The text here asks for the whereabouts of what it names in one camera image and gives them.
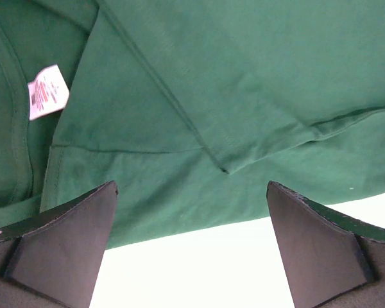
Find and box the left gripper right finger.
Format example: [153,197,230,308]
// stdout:
[266,182,385,307]

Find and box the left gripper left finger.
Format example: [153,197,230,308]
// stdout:
[0,181,118,307]

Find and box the dark green t shirt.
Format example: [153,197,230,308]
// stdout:
[0,1,385,248]

